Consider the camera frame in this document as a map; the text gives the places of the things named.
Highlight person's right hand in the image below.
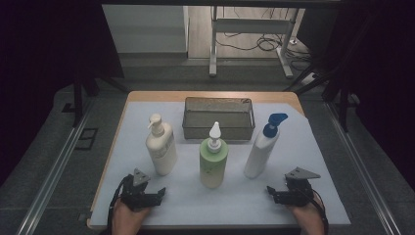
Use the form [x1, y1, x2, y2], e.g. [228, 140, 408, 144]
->
[288, 195, 327, 235]

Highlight black metal stand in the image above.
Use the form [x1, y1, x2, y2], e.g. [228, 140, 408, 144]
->
[283, 9, 353, 133]
[71, 65, 130, 128]

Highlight right hand-held gripper cable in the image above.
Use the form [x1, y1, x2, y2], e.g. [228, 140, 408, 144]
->
[306, 190, 329, 235]

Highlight green pump bottle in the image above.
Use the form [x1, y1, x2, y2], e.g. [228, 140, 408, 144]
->
[199, 121, 230, 190]

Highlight aluminium rail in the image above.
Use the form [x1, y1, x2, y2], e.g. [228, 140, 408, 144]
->
[16, 97, 96, 235]
[324, 101, 401, 235]

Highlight black curtain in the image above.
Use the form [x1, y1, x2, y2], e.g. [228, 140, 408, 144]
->
[297, 0, 415, 190]
[0, 0, 125, 187]

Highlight hand-held gripper cable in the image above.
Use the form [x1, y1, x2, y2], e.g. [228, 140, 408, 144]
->
[107, 175, 132, 235]
[306, 190, 329, 235]

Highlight white bottle with blue pump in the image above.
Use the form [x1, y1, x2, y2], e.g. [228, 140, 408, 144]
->
[243, 113, 289, 180]

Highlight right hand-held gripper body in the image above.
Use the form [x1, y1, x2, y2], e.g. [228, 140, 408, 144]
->
[283, 166, 322, 208]

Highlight metal mesh basket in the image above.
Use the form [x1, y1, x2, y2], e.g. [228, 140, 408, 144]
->
[181, 96, 256, 141]

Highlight person's left hand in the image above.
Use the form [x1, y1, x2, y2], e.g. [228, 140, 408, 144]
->
[112, 198, 152, 235]

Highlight white cabinet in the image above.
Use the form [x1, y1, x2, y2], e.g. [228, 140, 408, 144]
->
[102, 4, 190, 55]

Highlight left hand-held gripper cable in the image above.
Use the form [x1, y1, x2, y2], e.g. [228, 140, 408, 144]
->
[107, 175, 132, 235]

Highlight cream pump bottle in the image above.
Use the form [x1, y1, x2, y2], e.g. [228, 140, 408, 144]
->
[145, 113, 179, 177]

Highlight white metal desk frame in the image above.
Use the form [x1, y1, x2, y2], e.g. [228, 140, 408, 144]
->
[208, 6, 300, 79]

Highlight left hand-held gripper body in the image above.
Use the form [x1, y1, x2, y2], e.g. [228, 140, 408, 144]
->
[120, 167, 158, 212]

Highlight pale blue table mat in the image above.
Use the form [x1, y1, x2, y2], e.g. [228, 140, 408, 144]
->
[88, 101, 351, 228]

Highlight black cables on floor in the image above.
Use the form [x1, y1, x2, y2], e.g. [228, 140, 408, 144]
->
[214, 6, 314, 71]

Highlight white power strip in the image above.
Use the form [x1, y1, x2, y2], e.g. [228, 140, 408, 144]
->
[301, 72, 319, 86]

